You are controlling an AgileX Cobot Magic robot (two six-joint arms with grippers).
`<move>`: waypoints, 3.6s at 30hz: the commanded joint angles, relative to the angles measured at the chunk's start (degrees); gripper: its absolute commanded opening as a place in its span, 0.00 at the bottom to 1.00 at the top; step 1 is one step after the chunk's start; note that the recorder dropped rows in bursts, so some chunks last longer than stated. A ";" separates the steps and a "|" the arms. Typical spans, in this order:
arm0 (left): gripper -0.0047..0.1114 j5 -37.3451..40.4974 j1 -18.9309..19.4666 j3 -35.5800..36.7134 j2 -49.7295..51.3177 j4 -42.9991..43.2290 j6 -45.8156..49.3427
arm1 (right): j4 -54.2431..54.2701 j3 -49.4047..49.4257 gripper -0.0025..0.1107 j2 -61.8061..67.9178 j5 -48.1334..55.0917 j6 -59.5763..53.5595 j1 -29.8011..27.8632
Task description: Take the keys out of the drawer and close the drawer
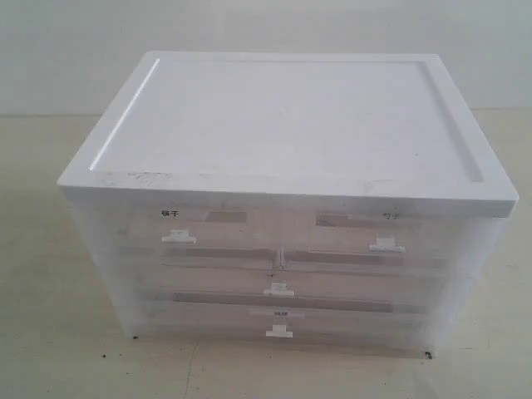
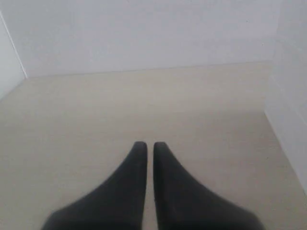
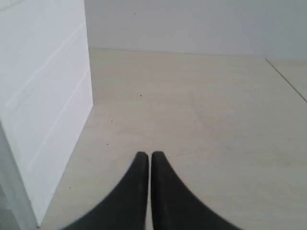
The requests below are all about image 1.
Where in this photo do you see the white translucent drawer cabinet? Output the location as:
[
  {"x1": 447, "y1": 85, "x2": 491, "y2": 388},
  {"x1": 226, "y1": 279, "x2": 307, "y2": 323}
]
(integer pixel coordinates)
[{"x1": 57, "y1": 52, "x2": 519, "y2": 358}]

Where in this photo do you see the top left small drawer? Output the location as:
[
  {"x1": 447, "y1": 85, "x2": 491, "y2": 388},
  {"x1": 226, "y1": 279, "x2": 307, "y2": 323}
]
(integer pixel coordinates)
[{"x1": 108, "y1": 207, "x2": 283, "y2": 268}]

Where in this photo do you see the small drawer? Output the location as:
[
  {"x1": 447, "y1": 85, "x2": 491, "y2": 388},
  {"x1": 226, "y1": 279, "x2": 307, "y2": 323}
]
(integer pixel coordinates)
[
  {"x1": 282, "y1": 212, "x2": 465, "y2": 271},
  {"x1": 108, "y1": 207, "x2": 283, "y2": 268}
]

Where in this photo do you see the top right small drawer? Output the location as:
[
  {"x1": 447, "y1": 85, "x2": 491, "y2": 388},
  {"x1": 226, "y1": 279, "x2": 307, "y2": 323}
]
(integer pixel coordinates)
[{"x1": 282, "y1": 212, "x2": 465, "y2": 271}]

